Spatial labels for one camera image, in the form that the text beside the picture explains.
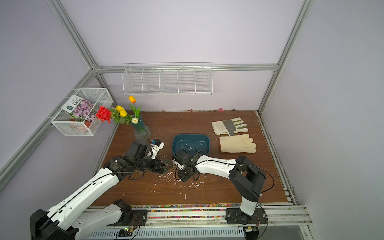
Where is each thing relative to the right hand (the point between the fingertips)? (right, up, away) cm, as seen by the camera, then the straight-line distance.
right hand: (183, 173), depth 86 cm
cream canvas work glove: (+36, +15, +14) cm, 42 cm away
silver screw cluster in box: (+3, +13, +13) cm, 19 cm away
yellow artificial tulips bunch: (-33, +34, -6) cm, 48 cm away
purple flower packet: (-50, +36, -12) cm, 62 cm away
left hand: (-8, +8, -11) cm, 15 cm away
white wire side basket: (-56, +29, -12) cm, 64 cm away
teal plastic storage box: (+4, +15, +17) cm, 23 cm away
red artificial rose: (-35, +33, -16) cm, 51 cm away
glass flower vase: (-29, +23, +14) cm, 40 cm away
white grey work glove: (+33, +26, +27) cm, 50 cm away
